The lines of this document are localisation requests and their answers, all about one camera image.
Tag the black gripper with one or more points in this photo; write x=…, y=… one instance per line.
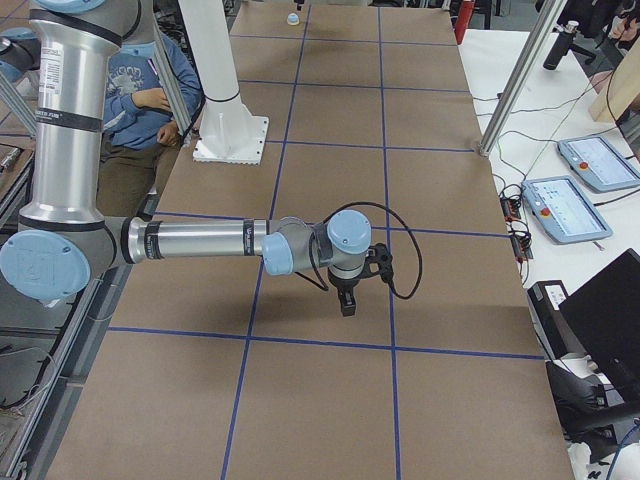
x=344, y=287

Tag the blue service bell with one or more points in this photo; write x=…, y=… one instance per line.
x=293, y=19

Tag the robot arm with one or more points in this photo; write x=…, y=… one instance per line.
x=64, y=241

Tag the black computer box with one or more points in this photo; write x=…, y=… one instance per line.
x=556, y=336

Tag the near teach pendant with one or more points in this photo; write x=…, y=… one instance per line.
x=563, y=210

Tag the teach pendant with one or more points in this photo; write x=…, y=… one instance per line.
x=598, y=163
x=563, y=210

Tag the black laptop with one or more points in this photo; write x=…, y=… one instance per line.
x=604, y=315

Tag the seated person in blue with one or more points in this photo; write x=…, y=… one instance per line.
x=141, y=138

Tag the far teach pendant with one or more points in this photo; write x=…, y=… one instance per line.
x=598, y=163

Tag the black water bottle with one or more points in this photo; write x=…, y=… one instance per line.
x=562, y=45

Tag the wooden board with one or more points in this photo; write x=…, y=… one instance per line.
x=618, y=89

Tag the white camera mast pedestal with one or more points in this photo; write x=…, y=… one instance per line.
x=228, y=131

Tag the aluminium frame post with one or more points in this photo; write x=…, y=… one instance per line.
x=536, y=39

